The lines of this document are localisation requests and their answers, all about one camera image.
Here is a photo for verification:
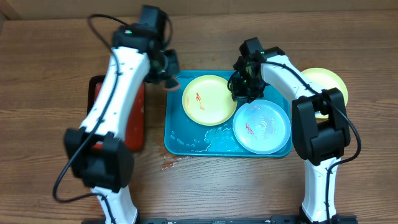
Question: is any green plate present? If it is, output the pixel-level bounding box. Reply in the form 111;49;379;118
302;68;348;106
182;75;238;126

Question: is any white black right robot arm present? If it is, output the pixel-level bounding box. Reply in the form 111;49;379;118
227;44;357;223

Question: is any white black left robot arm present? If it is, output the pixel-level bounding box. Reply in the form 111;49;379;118
60;24;179;223

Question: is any teal plastic serving tray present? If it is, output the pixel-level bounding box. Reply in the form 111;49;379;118
164;69;294;158

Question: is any black tray with red liquid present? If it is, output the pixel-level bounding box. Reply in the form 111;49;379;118
87;75;145;152

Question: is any light blue plate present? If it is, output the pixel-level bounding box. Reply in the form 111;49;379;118
233;100;291;155

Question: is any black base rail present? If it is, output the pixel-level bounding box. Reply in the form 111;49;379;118
81;214;358;224

